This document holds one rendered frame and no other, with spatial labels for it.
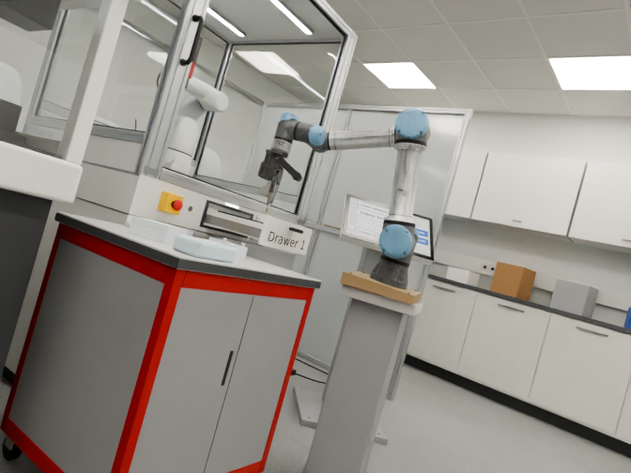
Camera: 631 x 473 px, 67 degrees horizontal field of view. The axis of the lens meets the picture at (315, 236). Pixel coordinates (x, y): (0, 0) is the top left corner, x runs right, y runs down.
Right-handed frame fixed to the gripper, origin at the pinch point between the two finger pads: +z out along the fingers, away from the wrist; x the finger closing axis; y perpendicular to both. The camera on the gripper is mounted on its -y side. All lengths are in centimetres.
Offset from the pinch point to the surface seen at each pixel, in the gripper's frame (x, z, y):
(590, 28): -152, -183, -147
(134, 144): 22, -6, 49
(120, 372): 70, 54, 9
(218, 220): -0.6, 12.2, 18.4
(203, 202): -1.3, 7.1, 26.6
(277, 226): 8.0, 8.4, -6.8
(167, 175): 16.2, 1.4, 36.1
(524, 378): -228, 69, -195
